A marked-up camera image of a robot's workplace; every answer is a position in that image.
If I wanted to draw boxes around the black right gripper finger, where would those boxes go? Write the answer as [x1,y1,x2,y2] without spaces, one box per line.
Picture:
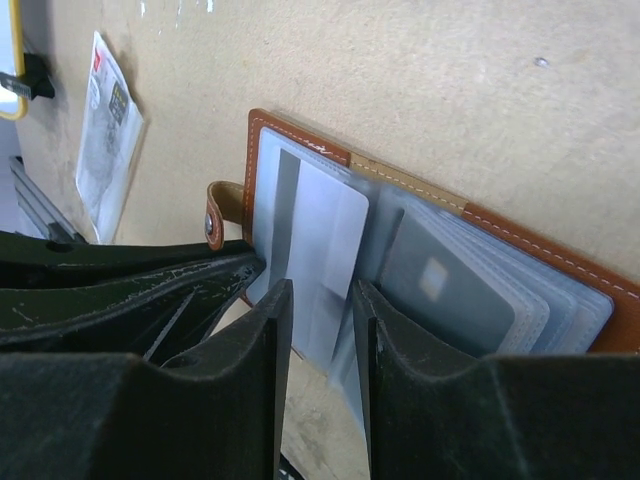
[1,232,265,365]

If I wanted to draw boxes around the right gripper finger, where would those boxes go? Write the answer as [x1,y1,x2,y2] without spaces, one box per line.
[353,281,639,479]
[1,280,293,479]

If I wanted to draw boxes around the brown leather card holder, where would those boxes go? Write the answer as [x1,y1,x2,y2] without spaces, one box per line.
[206,109,639,369]

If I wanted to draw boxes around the grey chip card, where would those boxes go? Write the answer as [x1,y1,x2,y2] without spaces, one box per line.
[379,211,527,356]

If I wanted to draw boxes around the clear plastic packet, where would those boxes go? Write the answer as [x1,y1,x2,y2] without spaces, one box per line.
[75,32,144,244]

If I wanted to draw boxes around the white board yellow rim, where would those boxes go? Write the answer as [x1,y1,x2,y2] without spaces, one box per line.
[1,0,55,121]

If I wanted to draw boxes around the aluminium frame rail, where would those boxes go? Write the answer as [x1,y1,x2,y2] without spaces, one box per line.
[9,156,87,244]

